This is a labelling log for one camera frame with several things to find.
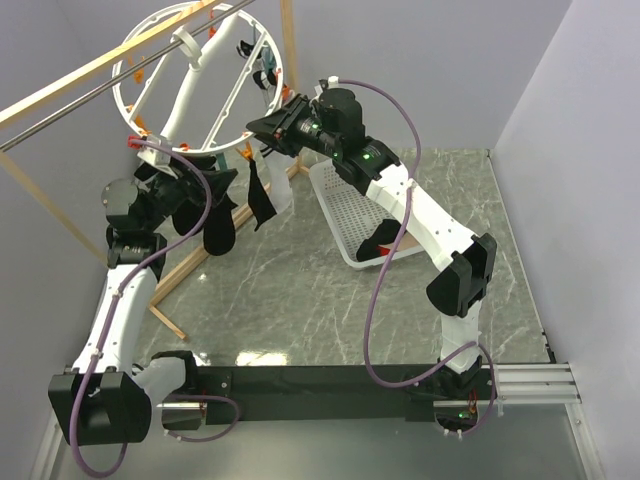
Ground black striped sock at left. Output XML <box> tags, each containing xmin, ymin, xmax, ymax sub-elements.
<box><xmin>203</xmin><ymin>195</ymin><xmax>237</xmax><ymax>256</ymax></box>

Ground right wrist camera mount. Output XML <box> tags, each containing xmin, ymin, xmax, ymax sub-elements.
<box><xmin>314</xmin><ymin>75</ymin><xmax>340</xmax><ymax>100</ymax></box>

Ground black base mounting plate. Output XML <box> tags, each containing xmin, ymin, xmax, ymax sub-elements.
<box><xmin>199</xmin><ymin>364</ymin><xmax>501</xmax><ymax>426</ymax></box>

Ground black beige red sock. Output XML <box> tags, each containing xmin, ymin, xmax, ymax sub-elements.
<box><xmin>356</xmin><ymin>219</ymin><xmax>401</xmax><ymax>262</ymax></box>

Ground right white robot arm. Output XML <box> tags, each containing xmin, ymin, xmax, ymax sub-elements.
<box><xmin>246</xmin><ymin>82</ymin><xmax>497</xmax><ymax>399</ymax></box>

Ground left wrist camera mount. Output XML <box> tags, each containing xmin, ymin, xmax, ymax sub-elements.
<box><xmin>127</xmin><ymin>134</ymin><xmax>180</xmax><ymax>179</ymax></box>

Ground white round clip hanger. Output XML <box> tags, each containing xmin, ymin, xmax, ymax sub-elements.
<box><xmin>112</xmin><ymin>3</ymin><xmax>293</xmax><ymax>157</ymax></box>

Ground white striped hanging sock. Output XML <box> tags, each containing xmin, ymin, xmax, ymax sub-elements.
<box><xmin>263</xmin><ymin>152</ymin><xmax>295</xmax><ymax>214</ymax></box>

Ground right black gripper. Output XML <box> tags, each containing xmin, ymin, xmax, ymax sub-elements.
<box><xmin>244</xmin><ymin>95</ymin><xmax>340</xmax><ymax>161</ymax></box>

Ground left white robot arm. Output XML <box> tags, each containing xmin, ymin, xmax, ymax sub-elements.
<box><xmin>48</xmin><ymin>169</ymin><xmax>238</xmax><ymax>446</ymax></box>

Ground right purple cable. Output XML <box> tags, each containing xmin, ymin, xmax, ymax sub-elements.
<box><xmin>337</xmin><ymin>78</ymin><xmax>499</xmax><ymax>444</ymax></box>

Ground metal hanging rod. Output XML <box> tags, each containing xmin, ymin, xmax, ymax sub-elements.
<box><xmin>0</xmin><ymin>0</ymin><xmax>251</xmax><ymax>151</ymax></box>

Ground white plastic mesh basket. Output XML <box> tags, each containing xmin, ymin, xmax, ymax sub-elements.
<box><xmin>309</xmin><ymin>159</ymin><xmax>393</xmax><ymax>270</ymax></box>

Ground purple cable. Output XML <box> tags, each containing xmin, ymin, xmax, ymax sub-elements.
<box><xmin>337</xmin><ymin>78</ymin><xmax>499</xmax><ymax>444</ymax></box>
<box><xmin>67</xmin><ymin>138</ymin><xmax>244</xmax><ymax>479</ymax></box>

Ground wooden rack frame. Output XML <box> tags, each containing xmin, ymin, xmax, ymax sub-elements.
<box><xmin>1</xmin><ymin>1</ymin><xmax>298</xmax><ymax>342</ymax></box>

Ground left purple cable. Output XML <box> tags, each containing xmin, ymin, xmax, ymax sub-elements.
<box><xmin>67</xmin><ymin>138</ymin><xmax>244</xmax><ymax>479</ymax></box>

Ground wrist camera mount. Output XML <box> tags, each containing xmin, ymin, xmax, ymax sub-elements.
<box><xmin>127</xmin><ymin>134</ymin><xmax>180</xmax><ymax>179</ymax></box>
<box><xmin>314</xmin><ymin>75</ymin><xmax>340</xmax><ymax>100</ymax></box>

